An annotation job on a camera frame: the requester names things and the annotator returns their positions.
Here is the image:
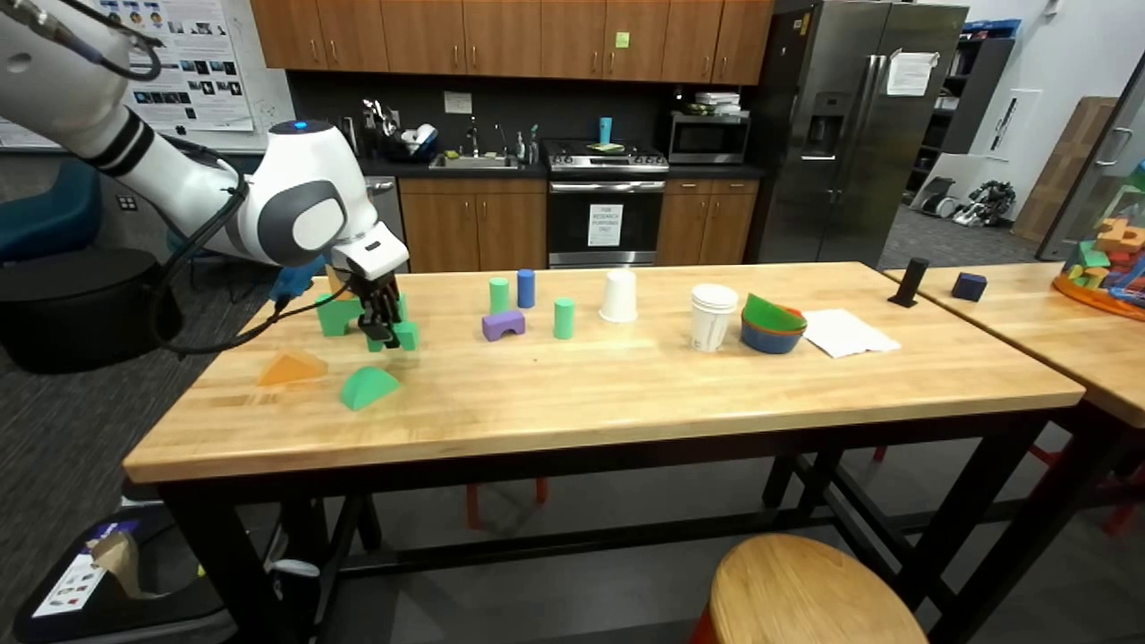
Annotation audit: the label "glass door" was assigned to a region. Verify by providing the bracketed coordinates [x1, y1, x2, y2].
[1036, 49, 1145, 265]

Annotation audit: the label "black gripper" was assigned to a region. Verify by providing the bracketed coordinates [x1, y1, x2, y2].
[352, 267, 404, 353]

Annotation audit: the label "dish rack with dishes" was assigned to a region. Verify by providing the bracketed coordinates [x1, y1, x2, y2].
[355, 98, 445, 168]

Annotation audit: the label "teal lounge chair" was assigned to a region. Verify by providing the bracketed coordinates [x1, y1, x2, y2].
[0, 156, 105, 265]

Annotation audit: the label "black round ottoman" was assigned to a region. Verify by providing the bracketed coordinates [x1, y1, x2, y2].
[0, 244, 185, 379]

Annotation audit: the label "brown wooden board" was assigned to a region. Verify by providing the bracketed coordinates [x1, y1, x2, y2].
[1013, 98, 1119, 252]

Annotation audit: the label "long wooden table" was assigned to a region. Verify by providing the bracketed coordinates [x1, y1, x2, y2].
[122, 409, 1085, 644]

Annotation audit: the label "small green arch block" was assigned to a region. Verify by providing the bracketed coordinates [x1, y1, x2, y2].
[362, 317, 423, 353]

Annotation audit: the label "steel oven with stove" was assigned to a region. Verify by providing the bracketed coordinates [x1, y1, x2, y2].
[545, 143, 673, 267]

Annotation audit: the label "pile of floor gear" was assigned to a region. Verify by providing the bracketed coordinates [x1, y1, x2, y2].
[910, 174, 1018, 233]

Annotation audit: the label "white tapered plastic cup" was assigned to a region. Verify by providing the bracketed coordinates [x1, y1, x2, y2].
[598, 265, 641, 326]

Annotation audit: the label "white dishes stack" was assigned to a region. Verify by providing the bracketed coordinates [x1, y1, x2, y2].
[692, 88, 749, 117]

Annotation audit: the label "black cylindrical post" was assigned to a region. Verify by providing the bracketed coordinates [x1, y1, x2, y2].
[893, 255, 935, 311]

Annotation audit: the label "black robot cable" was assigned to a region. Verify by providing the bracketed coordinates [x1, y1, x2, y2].
[152, 174, 362, 363]

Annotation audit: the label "black shelving unit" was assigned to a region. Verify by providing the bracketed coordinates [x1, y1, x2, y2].
[941, 13, 1025, 156]

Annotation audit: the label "steel sink with faucet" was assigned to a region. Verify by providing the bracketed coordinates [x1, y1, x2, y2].
[427, 117, 545, 174]

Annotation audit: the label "white paper notice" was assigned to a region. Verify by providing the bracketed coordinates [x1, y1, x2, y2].
[582, 199, 627, 252]
[884, 49, 941, 100]

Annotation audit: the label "brown wooden wall cabinets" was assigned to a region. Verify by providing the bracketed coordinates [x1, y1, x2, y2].
[246, 0, 782, 88]

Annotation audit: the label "blue bowl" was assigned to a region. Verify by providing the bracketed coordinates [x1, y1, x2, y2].
[737, 317, 809, 357]

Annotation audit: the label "brown wooden base cabinet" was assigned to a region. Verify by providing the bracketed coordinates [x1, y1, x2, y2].
[398, 174, 551, 275]
[655, 174, 761, 267]

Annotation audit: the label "steel refrigerator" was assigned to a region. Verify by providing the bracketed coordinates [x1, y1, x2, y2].
[752, 0, 974, 267]

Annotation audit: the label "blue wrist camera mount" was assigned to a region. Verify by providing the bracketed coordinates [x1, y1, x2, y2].
[274, 255, 334, 303]

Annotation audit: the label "colourful toy block pile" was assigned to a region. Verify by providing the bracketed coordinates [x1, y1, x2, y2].
[1063, 216, 1145, 299]

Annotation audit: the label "green half-round block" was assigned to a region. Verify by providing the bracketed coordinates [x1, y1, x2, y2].
[338, 363, 404, 416]

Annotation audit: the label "steel microwave oven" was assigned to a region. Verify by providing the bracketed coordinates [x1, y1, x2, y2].
[666, 107, 754, 168]

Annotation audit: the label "small purple arch block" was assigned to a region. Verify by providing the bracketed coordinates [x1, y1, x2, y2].
[480, 309, 529, 343]

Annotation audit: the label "black metal table frame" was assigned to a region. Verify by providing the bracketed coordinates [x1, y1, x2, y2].
[926, 397, 1145, 644]

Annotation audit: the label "green bowl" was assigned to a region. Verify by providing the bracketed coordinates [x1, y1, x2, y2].
[742, 292, 809, 339]

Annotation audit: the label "orange flat block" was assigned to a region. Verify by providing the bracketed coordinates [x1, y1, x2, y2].
[257, 343, 330, 389]

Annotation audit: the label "white ribbed cup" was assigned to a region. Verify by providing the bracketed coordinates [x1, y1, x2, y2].
[689, 279, 746, 353]

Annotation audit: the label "white paper napkin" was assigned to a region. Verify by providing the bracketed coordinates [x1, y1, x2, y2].
[803, 309, 906, 363]

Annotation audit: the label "dark blue cube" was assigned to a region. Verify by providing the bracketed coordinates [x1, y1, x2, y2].
[949, 267, 990, 303]

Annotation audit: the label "orange toy tray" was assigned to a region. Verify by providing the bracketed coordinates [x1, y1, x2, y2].
[1049, 267, 1145, 326]

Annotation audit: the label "black floor bin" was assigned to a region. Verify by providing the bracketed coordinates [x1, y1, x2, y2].
[11, 497, 231, 644]

